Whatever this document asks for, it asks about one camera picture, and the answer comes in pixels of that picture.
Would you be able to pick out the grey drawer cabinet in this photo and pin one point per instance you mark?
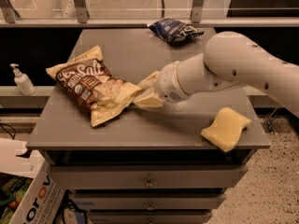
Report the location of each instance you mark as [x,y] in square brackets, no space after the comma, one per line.
[106,167]

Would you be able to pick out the middle drawer knob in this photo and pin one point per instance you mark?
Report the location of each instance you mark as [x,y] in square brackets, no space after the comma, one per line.
[150,207]

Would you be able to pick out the drawer knob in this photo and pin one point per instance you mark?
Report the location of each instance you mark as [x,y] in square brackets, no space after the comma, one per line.
[149,184]
[150,207]

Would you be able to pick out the blue chip bag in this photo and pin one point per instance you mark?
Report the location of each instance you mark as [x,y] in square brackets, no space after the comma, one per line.
[174,32]

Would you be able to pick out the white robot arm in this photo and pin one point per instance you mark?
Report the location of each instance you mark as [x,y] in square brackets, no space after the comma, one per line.
[229,60]

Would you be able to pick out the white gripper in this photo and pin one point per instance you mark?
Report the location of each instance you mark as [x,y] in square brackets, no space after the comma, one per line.
[168,81]

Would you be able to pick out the white pump bottle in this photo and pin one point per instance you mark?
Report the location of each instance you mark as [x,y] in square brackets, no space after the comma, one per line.
[23,82]

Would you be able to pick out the white cardboard box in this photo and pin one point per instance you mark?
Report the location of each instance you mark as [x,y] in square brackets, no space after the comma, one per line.
[39,204]

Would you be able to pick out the yellow sponge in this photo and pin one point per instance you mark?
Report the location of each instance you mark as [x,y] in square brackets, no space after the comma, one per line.
[226,129]

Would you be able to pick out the brown sea salt chip bag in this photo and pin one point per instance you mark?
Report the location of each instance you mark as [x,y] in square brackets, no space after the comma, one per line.
[91,84]

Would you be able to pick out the top drawer knob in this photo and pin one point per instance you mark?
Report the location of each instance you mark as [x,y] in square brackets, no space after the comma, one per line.
[149,184]

